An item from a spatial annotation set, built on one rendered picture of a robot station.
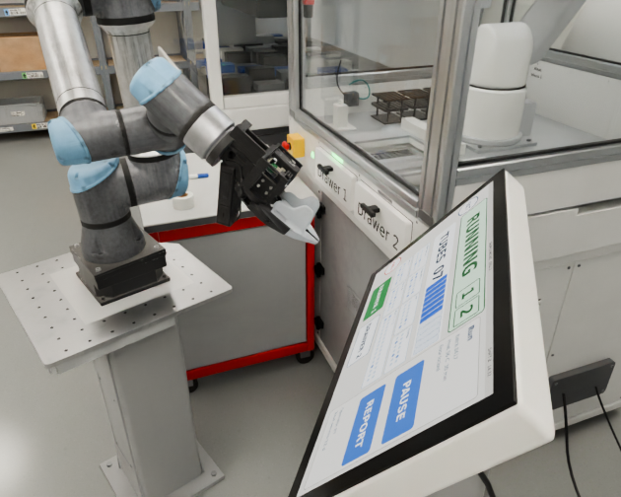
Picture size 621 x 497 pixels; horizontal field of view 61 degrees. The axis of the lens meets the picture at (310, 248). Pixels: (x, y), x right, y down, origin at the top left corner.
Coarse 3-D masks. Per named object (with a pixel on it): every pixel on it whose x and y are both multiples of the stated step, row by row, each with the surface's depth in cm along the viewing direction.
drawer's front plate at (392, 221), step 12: (360, 180) 149; (360, 192) 148; (372, 192) 142; (372, 204) 142; (384, 204) 135; (360, 216) 150; (384, 216) 136; (396, 216) 130; (372, 228) 144; (384, 228) 137; (396, 228) 131; (408, 228) 127; (384, 240) 138; (396, 240) 132; (408, 240) 128; (396, 252) 133
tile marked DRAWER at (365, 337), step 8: (376, 320) 79; (360, 328) 82; (368, 328) 79; (376, 328) 76; (360, 336) 79; (368, 336) 76; (360, 344) 76; (368, 344) 74; (352, 352) 77; (360, 352) 74; (368, 352) 72; (352, 360) 74
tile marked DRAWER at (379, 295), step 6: (384, 282) 89; (378, 288) 90; (384, 288) 87; (372, 294) 90; (378, 294) 87; (384, 294) 84; (372, 300) 88; (378, 300) 85; (384, 300) 82; (372, 306) 85; (378, 306) 83; (366, 312) 85; (372, 312) 83; (366, 318) 83
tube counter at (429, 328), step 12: (444, 264) 73; (432, 276) 73; (444, 276) 70; (432, 288) 70; (444, 288) 67; (432, 300) 67; (444, 300) 64; (420, 312) 67; (432, 312) 64; (420, 324) 65; (432, 324) 62; (420, 336) 62; (432, 336) 60; (420, 348) 60
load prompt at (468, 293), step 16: (480, 208) 78; (464, 224) 78; (480, 224) 73; (464, 240) 74; (480, 240) 69; (464, 256) 69; (480, 256) 65; (464, 272) 65; (480, 272) 62; (464, 288) 62; (480, 288) 59; (464, 304) 59; (480, 304) 56; (448, 320) 59; (464, 320) 56
